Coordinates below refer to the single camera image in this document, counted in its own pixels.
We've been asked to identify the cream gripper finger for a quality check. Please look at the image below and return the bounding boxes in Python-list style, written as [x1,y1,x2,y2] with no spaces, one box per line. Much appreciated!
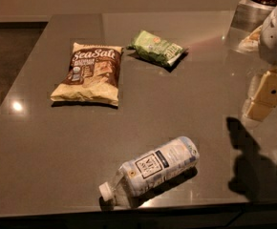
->
[244,68,277,122]
[239,26,262,52]

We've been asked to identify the brown sea salt chip bag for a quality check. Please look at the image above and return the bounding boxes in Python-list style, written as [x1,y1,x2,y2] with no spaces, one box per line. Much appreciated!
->
[51,42,123,107]

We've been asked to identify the silver metal dispenser base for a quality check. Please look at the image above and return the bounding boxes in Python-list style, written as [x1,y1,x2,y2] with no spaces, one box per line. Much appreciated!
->
[231,0,273,31]

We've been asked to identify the blue label plastic water bottle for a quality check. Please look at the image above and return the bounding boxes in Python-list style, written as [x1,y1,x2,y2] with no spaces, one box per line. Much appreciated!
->
[99,136,200,207]

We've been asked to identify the green snack bag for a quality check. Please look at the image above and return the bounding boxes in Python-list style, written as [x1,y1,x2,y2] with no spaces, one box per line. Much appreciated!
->
[127,31,185,67]

